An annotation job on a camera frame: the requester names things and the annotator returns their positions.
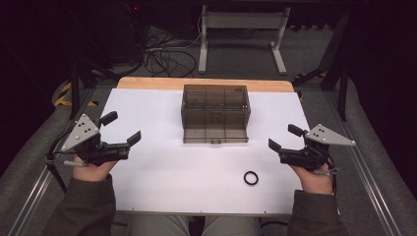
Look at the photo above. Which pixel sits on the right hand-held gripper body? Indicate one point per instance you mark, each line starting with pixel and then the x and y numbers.
pixel 324 135

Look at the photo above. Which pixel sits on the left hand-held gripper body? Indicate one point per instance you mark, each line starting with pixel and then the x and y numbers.
pixel 80 131

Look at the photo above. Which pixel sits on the person's left hand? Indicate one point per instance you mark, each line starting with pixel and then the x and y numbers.
pixel 91 172

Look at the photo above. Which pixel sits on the person's right hand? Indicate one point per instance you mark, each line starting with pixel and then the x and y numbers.
pixel 314 182

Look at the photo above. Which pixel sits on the yellow black hazard tape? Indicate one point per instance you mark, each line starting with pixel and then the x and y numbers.
pixel 62 102

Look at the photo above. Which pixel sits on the black metal stand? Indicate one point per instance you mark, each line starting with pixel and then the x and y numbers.
pixel 343 95
pixel 75 93

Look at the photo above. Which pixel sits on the white table cover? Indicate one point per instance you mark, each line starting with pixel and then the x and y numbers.
pixel 164 180

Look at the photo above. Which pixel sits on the clear brown drawer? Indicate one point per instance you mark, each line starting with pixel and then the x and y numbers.
pixel 214 135

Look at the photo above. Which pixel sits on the clear brown drawer cabinet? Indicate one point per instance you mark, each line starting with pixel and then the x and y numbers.
pixel 214 101

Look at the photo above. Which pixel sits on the dark equipment with red light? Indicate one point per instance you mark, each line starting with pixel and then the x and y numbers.
pixel 129 29

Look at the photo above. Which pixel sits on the person's right leg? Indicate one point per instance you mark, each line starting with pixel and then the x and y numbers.
pixel 232 227

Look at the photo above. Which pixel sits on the person's leg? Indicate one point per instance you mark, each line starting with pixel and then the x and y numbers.
pixel 232 227
pixel 157 226

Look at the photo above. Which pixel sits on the person's left leg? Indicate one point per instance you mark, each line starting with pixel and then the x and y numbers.
pixel 157 226

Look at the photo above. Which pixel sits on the white metal stand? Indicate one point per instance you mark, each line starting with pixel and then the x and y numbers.
pixel 242 20

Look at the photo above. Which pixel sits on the aluminium floor rail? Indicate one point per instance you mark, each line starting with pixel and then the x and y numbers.
pixel 370 183
pixel 28 206

